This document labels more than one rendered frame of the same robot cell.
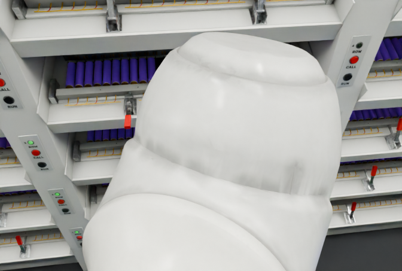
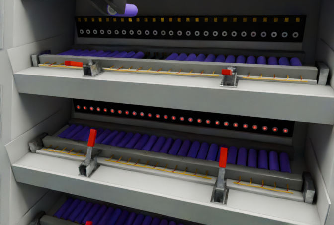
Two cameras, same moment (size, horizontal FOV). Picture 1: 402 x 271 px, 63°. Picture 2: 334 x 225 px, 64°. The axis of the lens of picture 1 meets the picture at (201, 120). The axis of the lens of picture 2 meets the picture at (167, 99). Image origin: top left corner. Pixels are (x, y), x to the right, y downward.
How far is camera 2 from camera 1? 0.53 m
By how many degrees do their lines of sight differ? 44
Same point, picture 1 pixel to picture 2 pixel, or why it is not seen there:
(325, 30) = not seen: outside the picture
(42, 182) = not seen: outside the picture
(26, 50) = not seen: outside the picture
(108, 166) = (56, 163)
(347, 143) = not seen: outside the picture
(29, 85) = (14, 23)
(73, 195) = (6, 191)
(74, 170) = (23, 158)
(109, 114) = (69, 74)
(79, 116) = (43, 73)
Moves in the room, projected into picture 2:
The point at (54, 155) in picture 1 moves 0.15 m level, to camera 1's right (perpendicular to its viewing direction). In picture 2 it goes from (7, 118) to (59, 127)
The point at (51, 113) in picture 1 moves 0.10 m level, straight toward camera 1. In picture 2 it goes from (26, 69) to (4, 68)
